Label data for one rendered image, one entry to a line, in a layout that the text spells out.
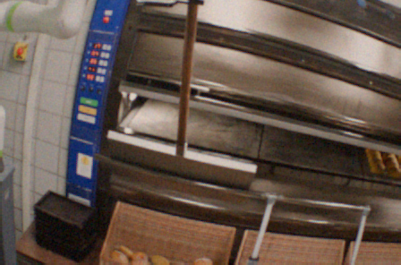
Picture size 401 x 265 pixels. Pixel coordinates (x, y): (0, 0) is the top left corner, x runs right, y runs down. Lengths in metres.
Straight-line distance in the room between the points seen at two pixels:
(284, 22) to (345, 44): 0.31
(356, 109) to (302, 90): 0.30
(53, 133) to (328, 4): 1.44
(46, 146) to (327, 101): 1.34
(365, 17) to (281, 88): 0.59
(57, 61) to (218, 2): 0.79
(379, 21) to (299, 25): 0.45
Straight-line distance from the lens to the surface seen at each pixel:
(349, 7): 3.22
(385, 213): 3.50
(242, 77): 3.24
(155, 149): 2.85
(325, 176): 3.36
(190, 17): 2.06
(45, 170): 3.56
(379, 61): 3.25
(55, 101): 3.43
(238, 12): 3.21
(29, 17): 2.16
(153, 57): 3.27
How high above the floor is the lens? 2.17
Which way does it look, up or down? 15 degrees down
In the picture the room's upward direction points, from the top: 12 degrees clockwise
